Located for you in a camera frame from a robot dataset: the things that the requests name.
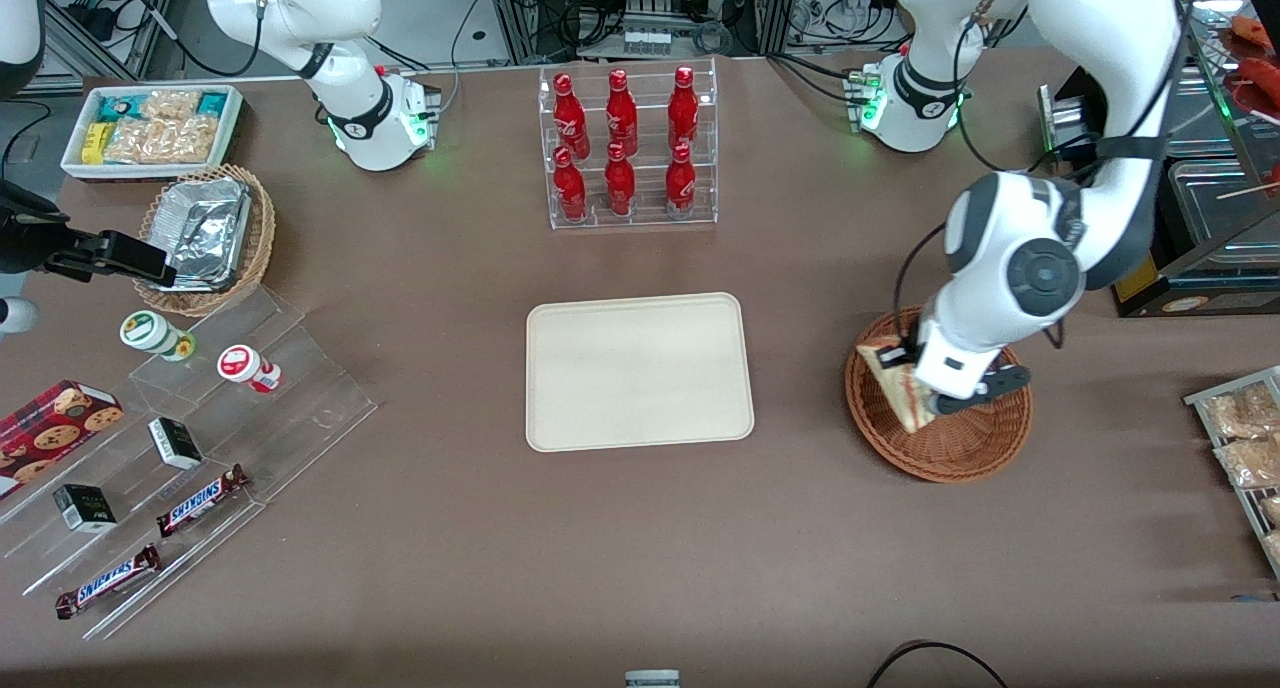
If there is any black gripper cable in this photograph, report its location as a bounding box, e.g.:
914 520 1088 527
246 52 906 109
892 222 949 341

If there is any clear acrylic step display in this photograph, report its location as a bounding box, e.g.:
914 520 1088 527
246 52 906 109
0 286 379 641

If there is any triangle sandwich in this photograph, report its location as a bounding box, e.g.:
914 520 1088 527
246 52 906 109
857 335 941 434

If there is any clear bagged pastry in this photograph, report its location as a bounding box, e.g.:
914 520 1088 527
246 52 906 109
1203 383 1280 440
1214 435 1280 490

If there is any red cookie box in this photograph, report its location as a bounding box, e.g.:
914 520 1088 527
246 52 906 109
0 379 125 499

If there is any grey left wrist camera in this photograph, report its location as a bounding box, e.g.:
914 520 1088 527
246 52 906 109
928 364 1032 418

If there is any light wicker basket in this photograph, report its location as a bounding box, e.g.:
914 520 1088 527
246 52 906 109
133 164 277 317

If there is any small black box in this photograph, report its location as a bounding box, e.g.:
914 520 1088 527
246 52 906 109
148 417 204 470
52 484 118 534

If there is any Snickers chocolate bar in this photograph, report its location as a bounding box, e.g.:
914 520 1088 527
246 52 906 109
156 464 251 538
55 544 162 620

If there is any red cola bottle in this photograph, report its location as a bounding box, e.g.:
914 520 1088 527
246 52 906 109
552 146 588 223
605 68 639 158
665 143 697 220
668 65 700 153
553 72 592 160
604 142 637 218

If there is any tray of packaged snacks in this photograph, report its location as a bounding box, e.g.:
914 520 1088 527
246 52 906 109
1184 366 1280 579

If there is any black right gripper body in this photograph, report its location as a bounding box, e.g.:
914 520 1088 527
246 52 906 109
0 181 75 275

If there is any clear acrylic bottle rack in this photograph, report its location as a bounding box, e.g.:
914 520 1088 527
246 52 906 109
538 56 719 231

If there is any aluminium foil tray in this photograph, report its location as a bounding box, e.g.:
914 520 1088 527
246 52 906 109
150 176 253 292

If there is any white snack bin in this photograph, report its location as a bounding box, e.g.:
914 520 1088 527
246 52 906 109
60 84 244 181

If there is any black floor cable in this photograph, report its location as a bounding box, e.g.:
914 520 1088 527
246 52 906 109
865 641 1011 688

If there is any beige plastic tray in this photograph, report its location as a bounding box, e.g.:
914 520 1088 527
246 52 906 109
526 292 755 453

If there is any clear peanut snack bag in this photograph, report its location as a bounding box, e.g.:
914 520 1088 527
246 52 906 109
103 116 222 166
140 89 202 122

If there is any red lid drink bottle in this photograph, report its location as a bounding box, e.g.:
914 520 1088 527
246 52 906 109
217 344 282 394

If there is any brown wicker basket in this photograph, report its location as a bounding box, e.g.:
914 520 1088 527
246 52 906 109
845 305 1033 484

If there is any green lid drink bottle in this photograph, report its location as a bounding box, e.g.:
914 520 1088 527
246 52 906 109
120 310 197 362

